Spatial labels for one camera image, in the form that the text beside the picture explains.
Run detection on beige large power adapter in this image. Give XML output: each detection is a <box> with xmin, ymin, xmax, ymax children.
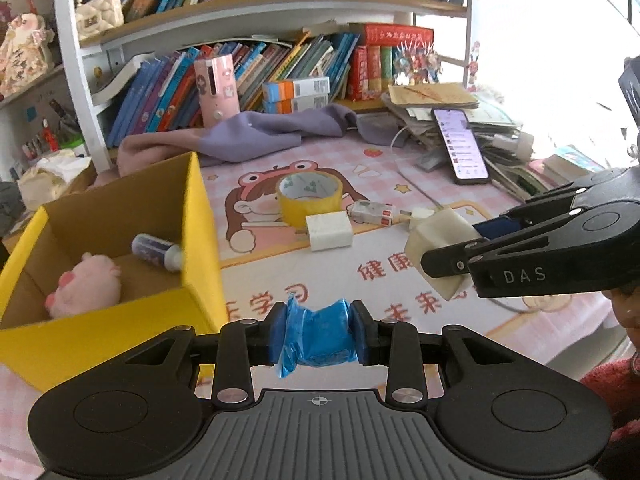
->
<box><xmin>404</xmin><ymin>208</ymin><xmax>480</xmax><ymax>300</ymax></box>

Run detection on blue tape wad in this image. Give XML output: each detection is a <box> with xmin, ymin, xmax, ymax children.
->
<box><xmin>278</xmin><ymin>295</ymin><xmax>357</xmax><ymax>378</ymax></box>

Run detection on white red small box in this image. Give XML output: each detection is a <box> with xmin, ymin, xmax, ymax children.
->
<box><xmin>348</xmin><ymin>200</ymin><xmax>395</xmax><ymax>226</ymax></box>

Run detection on white square charger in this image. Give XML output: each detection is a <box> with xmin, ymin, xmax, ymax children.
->
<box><xmin>306</xmin><ymin>210</ymin><xmax>354</xmax><ymax>252</ymax></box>

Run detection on pink plush pig toy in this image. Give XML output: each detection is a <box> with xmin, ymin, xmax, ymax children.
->
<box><xmin>44</xmin><ymin>252</ymin><xmax>122</xmax><ymax>318</ymax></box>

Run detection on yellow cardboard box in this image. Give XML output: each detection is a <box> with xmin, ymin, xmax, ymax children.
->
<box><xmin>1</xmin><ymin>154</ymin><xmax>229</xmax><ymax>391</ymax></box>

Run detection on yellow tape roll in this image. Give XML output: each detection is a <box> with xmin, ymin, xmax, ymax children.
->
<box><xmin>276</xmin><ymin>171</ymin><xmax>343</xmax><ymax>230</ymax></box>

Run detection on small white plug adapter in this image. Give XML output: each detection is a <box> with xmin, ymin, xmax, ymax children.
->
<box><xmin>398</xmin><ymin>207</ymin><xmax>435</xmax><ymax>230</ymax></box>

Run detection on black smartphone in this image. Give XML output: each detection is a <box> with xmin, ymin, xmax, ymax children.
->
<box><xmin>432</xmin><ymin>108</ymin><xmax>489</xmax><ymax>185</ymax></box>

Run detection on stack of books and papers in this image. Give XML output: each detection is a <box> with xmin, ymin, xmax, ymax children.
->
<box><xmin>382</xmin><ymin>81</ymin><xmax>601</xmax><ymax>201</ymax></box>

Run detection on pink cartoon table mat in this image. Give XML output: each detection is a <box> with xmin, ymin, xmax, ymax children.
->
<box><xmin>1</xmin><ymin>136</ymin><xmax>627</xmax><ymax>479</ymax></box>

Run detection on red dictionary books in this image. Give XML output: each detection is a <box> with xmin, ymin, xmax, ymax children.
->
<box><xmin>346</xmin><ymin>23</ymin><xmax>434</xmax><ymax>101</ymax></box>

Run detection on purple pink cloth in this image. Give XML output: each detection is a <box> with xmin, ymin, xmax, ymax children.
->
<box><xmin>94</xmin><ymin>104</ymin><xmax>400</xmax><ymax>186</ymax></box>

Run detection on orange white medicine boxes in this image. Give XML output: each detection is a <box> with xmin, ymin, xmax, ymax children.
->
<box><xmin>262</xmin><ymin>77</ymin><xmax>330</xmax><ymax>114</ymax></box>

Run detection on tissue box with tissues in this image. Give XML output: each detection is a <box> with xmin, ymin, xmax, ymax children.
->
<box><xmin>17</xmin><ymin>150</ymin><xmax>94</xmax><ymax>211</ymax></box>

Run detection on white side shelf unit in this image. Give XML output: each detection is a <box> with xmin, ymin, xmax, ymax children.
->
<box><xmin>0</xmin><ymin>64</ymin><xmax>89</xmax><ymax>181</ymax></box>

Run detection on white bookshelf with books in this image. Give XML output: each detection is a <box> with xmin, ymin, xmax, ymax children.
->
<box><xmin>54</xmin><ymin>0</ymin><xmax>472</xmax><ymax>172</ymax></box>

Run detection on white quilted handbag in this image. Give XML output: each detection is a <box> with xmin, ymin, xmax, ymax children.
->
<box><xmin>75</xmin><ymin>0</ymin><xmax>125</xmax><ymax>41</ymax></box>

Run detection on floral plush doll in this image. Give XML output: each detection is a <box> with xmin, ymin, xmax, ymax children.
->
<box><xmin>1</xmin><ymin>13</ymin><xmax>54</xmax><ymax>98</ymax></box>

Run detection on white charging cable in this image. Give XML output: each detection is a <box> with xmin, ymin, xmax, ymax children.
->
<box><xmin>389</xmin><ymin>127</ymin><xmax>452</xmax><ymax>212</ymax></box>

